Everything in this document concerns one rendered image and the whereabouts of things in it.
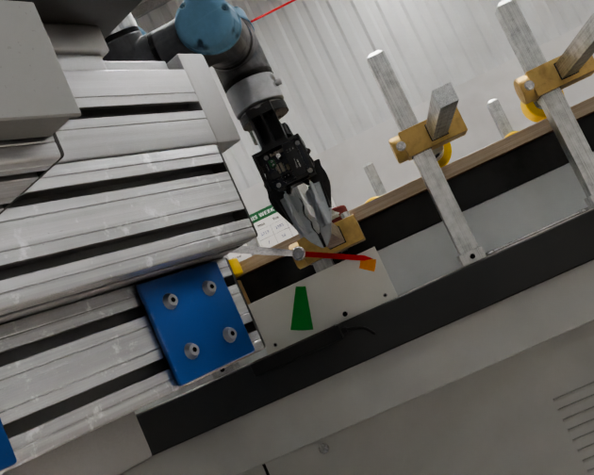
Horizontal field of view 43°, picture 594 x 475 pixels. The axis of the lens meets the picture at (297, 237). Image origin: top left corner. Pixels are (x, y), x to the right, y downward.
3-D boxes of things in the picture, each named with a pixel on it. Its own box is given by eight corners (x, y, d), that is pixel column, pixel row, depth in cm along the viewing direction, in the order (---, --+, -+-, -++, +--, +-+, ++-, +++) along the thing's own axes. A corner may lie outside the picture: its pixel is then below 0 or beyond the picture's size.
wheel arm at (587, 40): (623, 22, 107) (611, 0, 107) (599, 33, 107) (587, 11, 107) (552, 103, 156) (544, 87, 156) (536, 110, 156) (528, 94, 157)
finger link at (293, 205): (301, 254, 102) (273, 194, 103) (306, 256, 108) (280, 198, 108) (321, 245, 101) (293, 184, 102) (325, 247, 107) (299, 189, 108)
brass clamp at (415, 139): (468, 129, 134) (455, 104, 134) (399, 161, 135) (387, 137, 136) (465, 135, 140) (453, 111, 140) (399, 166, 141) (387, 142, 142)
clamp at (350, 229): (365, 238, 136) (353, 213, 136) (298, 270, 137) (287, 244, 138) (366, 239, 141) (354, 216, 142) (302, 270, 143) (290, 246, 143)
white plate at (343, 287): (398, 296, 134) (374, 246, 135) (268, 355, 137) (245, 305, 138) (398, 296, 135) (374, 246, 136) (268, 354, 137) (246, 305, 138)
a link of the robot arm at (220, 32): (162, 73, 93) (190, 92, 104) (241, 30, 92) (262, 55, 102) (138, 17, 94) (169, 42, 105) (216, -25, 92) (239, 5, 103)
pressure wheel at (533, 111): (538, 72, 154) (517, 104, 154) (572, 91, 153) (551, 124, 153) (533, 79, 160) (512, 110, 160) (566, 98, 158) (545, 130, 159)
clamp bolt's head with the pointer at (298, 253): (373, 251, 133) (291, 246, 135) (372, 265, 133) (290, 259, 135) (373, 252, 135) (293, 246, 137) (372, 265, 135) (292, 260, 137)
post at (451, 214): (496, 283, 133) (382, 46, 138) (478, 291, 133) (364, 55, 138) (493, 283, 136) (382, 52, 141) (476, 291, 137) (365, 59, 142)
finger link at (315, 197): (321, 245, 101) (293, 184, 102) (325, 247, 107) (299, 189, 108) (342, 236, 101) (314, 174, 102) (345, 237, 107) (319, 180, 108)
